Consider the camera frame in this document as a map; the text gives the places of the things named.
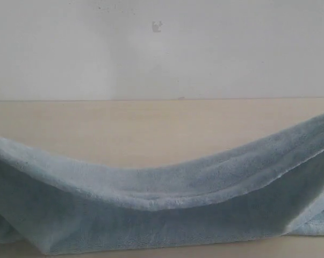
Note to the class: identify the light blue fluffy towel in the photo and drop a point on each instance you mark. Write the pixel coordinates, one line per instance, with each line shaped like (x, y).
(267, 188)

